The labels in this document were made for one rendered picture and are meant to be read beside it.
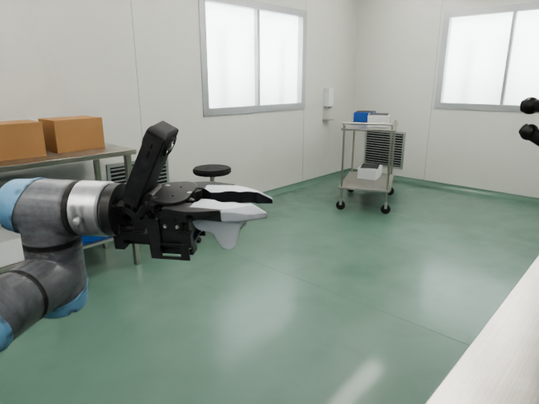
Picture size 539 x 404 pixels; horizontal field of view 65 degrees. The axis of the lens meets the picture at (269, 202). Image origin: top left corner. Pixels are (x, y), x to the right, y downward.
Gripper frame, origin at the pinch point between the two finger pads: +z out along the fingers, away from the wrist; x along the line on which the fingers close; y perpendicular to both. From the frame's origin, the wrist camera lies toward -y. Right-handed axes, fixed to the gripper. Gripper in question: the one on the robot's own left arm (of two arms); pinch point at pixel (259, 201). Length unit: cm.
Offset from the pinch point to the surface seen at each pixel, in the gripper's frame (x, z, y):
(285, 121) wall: -469, -54, 100
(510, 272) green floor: -244, 141, 158
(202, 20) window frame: -379, -123, -18
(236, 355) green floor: -117, -38, 141
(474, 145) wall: -496, 178, 133
